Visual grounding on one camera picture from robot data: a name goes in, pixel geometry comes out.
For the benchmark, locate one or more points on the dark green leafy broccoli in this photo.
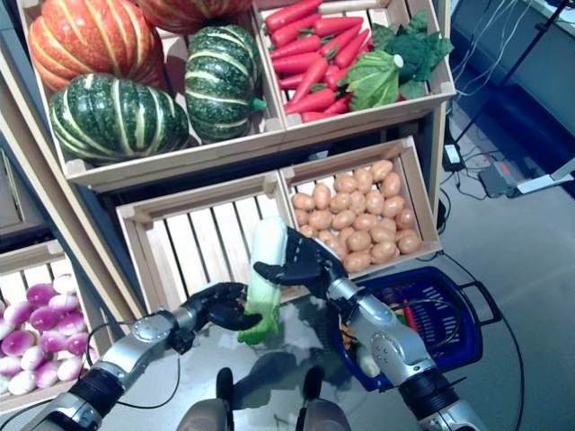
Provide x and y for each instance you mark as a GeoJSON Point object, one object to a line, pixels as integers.
{"type": "Point", "coordinates": [413, 49]}

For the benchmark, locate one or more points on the green striped pumpkin with stem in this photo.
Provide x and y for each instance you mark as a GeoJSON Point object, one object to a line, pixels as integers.
{"type": "Point", "coordinates": [220, 85]}

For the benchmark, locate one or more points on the red orange carrot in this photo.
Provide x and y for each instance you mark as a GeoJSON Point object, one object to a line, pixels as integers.
{"type": "Point", "coordinates": [296, 63]}
{"type": "Point", "coordinates": [310, 81]}
{"type": "Point", "coordinates": [292, 81]}
{"type": "Point", "coordinates": [296, 46]}
{"type": "Point", "coordinates": [339, 26]}
{"type": "Point", "coordinates": [294, 15]}
{"type": "Point", "coordinates": [352, 48]}
{"type": "Point", "coordinates": [295, 30]}
{"type": "Point", "coordinates": [337, 104]}
{"type": "Point", "coordinates": [310, 101]}
{"type": "Point", "coordinates": [339, 41]}

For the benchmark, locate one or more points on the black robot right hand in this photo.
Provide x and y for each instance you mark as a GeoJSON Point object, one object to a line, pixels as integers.
{"type": "Point", "coordinates": [310, 265]}

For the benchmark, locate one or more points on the wide green striped pumpkin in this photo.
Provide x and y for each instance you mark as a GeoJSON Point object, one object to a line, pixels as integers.
{"type": "Point", "coordinates": [117, 119]}

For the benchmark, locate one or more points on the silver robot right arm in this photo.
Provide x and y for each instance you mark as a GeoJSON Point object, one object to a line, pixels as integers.
{"type": "Point", "coordinates": [395, 345]}

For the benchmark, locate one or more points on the wooden slatted crate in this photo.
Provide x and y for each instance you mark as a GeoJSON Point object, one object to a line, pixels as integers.
{"type": "Point", "coordinates": [179, 251]}
{"type": "Point", "coordinates": [179, 164]}
{"type": "Point", "coordinates": [415, 188]}
{"type": "Point", "coordinates": [31, 256]}
{"type": "Point", "coordinates": [368, 119]}

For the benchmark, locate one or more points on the green white napa cabbage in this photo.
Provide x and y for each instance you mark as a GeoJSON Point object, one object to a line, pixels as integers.
{"type": "Point", "coordinates": [267, 251]}
{"type": "Point", "coordinates": [369, 363]}

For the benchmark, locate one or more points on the gray box device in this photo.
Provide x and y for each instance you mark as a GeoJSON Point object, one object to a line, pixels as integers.
{"type": "Point", "coordinates": [496, 179]}

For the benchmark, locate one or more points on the red chili pepper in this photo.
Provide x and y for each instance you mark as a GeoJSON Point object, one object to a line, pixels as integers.
{"type": "Point", "coordinates": [407, 314]}

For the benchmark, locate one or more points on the blue plastic shopping basket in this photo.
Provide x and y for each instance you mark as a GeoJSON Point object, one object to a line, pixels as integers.
{"type": "Point", "coordinates": [465, 314]}

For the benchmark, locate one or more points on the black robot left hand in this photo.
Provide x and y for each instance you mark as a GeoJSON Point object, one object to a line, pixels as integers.
{"type": "Point", "coordinates": [220, 301]}

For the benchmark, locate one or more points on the white flat board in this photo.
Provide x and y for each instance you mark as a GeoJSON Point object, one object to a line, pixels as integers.
{"type": "Point", "coordinates": [539, 184]}

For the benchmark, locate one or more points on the green lettuce with white stem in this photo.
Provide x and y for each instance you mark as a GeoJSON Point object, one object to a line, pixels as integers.
{"type": "Point", "coordinates": [373, 81]}

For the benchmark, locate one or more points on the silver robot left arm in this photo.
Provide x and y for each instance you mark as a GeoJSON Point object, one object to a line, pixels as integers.
{"type": "Point", "coordinates": [135, 341]}

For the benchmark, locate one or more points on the large orange striped pumpkin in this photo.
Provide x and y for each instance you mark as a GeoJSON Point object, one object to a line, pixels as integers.
{"type": "Point", "coordinates": [193, 13]}

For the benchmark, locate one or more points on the brown potato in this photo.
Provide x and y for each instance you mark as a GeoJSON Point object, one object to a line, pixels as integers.
{"type": "Point", "coordinates": [302, 217]}
{"type": "Point", "coordinates": [320, 220]}
{"type": "Point", "coordinates": [384, 252]}
{"type": "Point", "coordinates": [310, 231]}
{"type": "Point", "coordinates": [393, 206]}
{"type": "Point", "coordinates": [303, 202]}
{"type": "Point", "coordinates": [363, 179]}
{"type": "Point", "coordinates": [404, 218]}
{"type": "Point", "coordinates": [357, 261]}
{"type": "Point", "coordinates": [358, 241]}
{"type": "Point", "coordinates": [343, 220]}
{"type": "Point", "coordinates": [345, 183]}
{"type": "Point", "coordinates": [382, 169]}
{"type": "Point", "coordinates": [382, 233]}
{"type": "Point", "coordinates": [409, 242]}
{"type": "Point", "coordinates": [321, 196]}
{"type": "Point", "coordinates": [365, 221]}
{"type": "Point", "coordinates": [390, 184]}

